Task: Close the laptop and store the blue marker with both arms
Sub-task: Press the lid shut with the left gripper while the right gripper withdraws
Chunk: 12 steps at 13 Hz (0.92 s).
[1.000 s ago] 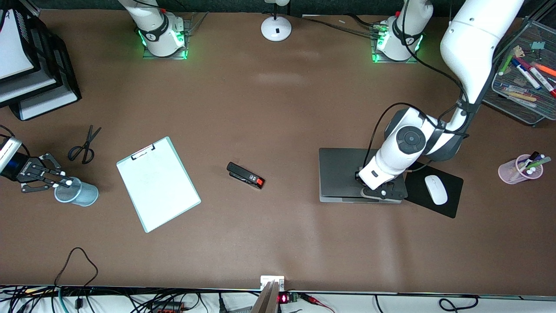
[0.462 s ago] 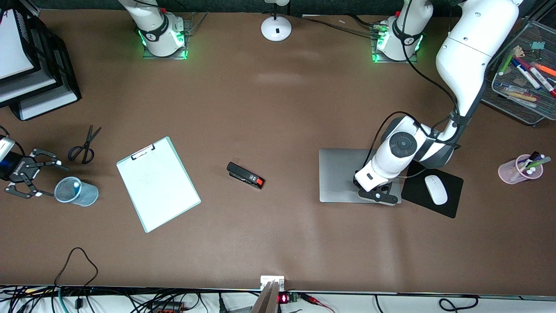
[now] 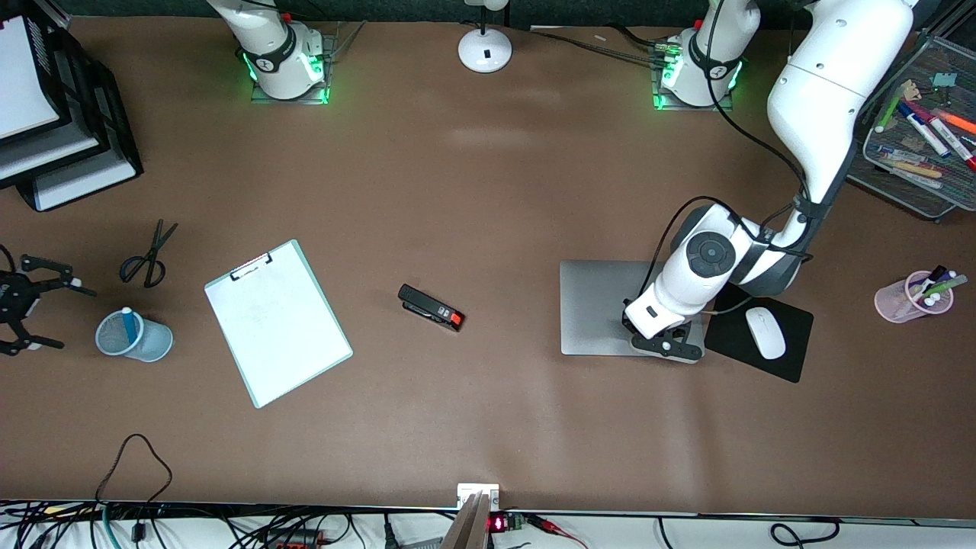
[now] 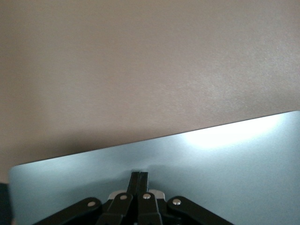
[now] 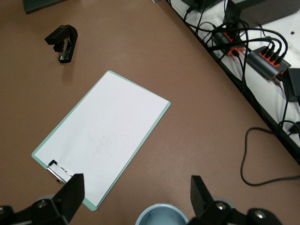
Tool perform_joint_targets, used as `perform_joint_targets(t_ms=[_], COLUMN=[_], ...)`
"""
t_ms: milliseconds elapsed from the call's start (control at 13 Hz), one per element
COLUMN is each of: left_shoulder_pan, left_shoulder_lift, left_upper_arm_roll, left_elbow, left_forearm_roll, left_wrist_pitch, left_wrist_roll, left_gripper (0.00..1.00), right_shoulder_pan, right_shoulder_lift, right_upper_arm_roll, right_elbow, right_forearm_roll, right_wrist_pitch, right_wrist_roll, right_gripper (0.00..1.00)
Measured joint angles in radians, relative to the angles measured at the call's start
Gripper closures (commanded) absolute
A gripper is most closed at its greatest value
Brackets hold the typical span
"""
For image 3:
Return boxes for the white socket box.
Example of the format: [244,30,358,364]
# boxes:
[457,483,501,510]

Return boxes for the black letter tray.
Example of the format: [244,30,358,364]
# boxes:
[0,61,123,190]
[0,0,96,147]
[15,84,145,214]

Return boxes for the mint green clipboard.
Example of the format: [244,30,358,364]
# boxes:
[204,239,354,409]

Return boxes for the white paper sheet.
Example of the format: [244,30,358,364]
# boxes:
[206,255,352,405]

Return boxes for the black power cable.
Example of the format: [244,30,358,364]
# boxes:
[526,27,666,66]

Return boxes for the pink translucent pen cup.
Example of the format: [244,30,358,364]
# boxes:
[875,271,955,324]

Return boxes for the grey wire mesh tray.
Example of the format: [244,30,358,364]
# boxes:
[846,30,976,222]

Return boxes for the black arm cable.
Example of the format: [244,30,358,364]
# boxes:
[644,0,817,306]

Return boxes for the black blue scissors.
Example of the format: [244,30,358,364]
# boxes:
[120,220,179,289]

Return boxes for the grey laptop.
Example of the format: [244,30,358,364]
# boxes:
[560,261,706,364]

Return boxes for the grey metal bracket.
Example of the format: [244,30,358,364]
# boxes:
[441,492,493,549]

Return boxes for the orange highlighter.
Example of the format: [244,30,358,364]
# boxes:
[932,108,976,136]

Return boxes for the light blue mesh cup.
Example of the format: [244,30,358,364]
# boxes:
[95,307,174,363]

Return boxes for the white computer mouse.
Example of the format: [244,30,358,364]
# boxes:
[745,307,787,360]

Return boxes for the thin black cable loop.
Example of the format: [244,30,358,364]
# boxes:
[94,433,174,508]

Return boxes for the white lamp base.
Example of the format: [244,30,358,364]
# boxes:
[457,0,513,74]

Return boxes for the red wire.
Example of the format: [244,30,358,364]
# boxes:
[526,514,589,549]

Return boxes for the white paper stack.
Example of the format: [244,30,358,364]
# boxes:
[0,17,62,142]

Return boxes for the black stapler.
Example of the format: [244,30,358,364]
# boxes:
[397,284,464,333]

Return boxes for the black mouse pad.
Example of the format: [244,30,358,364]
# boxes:
[704,284,815,384]

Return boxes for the yellow pen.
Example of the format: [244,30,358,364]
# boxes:
[884,160,946,181]

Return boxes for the black coiled cable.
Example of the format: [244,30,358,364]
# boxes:
[769,518,841,547]

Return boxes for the green marker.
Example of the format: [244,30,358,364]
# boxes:
[875,86,906,133]
[925,274,969,300]

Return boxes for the red white marker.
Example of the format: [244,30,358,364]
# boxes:
[907,99,976,172]

